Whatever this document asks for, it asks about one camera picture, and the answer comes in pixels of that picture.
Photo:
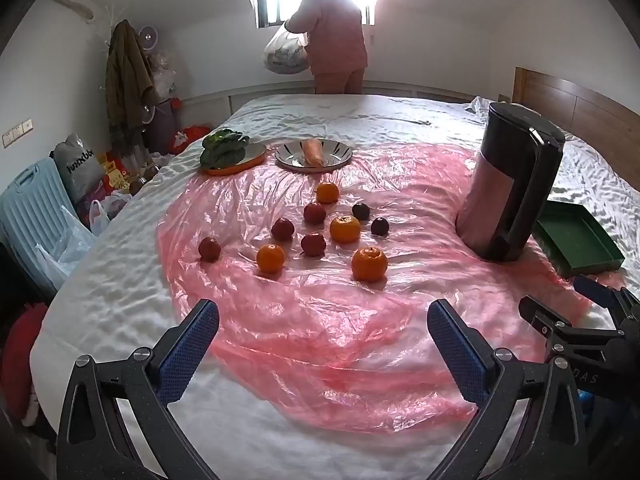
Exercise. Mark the light blue suitcase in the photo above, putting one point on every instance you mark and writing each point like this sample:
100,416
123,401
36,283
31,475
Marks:
30,205

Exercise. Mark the wall light switch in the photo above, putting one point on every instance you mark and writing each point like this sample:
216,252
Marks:
17,131

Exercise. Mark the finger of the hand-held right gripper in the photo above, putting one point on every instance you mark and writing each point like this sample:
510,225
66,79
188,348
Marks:
535,312
592,290

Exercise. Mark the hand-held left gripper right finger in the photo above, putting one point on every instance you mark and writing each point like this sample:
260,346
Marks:
457,355

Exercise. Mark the black and steel kettle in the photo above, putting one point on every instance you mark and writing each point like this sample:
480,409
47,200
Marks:
505,195

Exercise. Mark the grey printed bag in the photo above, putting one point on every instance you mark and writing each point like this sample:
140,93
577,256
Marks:
77,165

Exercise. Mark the clear plastic bags bundle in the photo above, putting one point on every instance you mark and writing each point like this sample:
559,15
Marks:
162,72

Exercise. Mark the crumpled white cloth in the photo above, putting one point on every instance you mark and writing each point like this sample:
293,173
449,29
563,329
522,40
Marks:
477,105

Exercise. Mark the orange plate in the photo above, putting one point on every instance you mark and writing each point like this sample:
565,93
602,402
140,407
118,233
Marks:
252,156

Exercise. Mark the green leafy vegetable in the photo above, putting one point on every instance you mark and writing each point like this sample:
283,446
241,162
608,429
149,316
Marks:
222,147

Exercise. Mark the dark plum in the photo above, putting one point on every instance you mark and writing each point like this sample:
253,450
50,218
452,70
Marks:
360,211
379,226

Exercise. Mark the red cloth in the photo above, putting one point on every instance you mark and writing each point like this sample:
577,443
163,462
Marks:
20,355

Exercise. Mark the purple bin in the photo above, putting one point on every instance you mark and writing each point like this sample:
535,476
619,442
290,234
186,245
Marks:
162,122

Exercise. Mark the white plastic bag with contents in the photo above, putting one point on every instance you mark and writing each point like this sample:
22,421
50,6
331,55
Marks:
286,52

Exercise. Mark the wooden headboard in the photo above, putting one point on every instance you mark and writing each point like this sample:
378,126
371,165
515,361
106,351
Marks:
575,105

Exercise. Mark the green tray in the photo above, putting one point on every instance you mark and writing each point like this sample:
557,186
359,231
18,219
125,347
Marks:
575,237

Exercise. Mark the carrot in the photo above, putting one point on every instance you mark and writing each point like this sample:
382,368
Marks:
313,152

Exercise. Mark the red apple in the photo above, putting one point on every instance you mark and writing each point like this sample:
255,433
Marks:
209,249
314,212
313,244
282,229

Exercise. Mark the orange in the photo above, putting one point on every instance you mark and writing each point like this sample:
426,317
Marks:
327,192
270,258
369,264
345,228

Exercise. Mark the white wall pipe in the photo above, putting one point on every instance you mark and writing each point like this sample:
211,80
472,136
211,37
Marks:
70,5

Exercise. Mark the red plastic sheet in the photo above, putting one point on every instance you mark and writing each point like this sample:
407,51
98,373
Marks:
300,335

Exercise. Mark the red plush toy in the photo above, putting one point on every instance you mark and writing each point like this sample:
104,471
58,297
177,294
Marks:
185,137

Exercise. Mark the yellow and red boxes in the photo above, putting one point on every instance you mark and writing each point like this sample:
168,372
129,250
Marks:
112,172

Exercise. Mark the pale bed footboard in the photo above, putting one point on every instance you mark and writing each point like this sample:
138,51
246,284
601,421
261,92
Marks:
210,97

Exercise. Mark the brown coat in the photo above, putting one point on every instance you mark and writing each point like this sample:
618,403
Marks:
127,80

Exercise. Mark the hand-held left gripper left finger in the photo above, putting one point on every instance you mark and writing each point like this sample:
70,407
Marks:
190,345

